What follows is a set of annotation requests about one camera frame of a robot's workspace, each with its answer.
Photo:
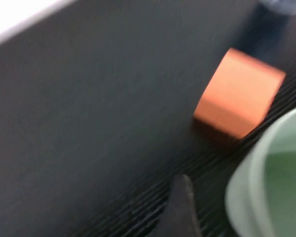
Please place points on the blue taped cone glass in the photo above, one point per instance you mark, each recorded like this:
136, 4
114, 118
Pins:
273, 5

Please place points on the green plastic cup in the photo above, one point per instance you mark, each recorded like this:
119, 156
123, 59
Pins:
281, 185

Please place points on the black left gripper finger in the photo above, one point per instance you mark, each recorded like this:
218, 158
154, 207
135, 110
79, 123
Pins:
183, 209

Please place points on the orange foam cube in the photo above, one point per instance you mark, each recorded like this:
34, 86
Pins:
236, 98

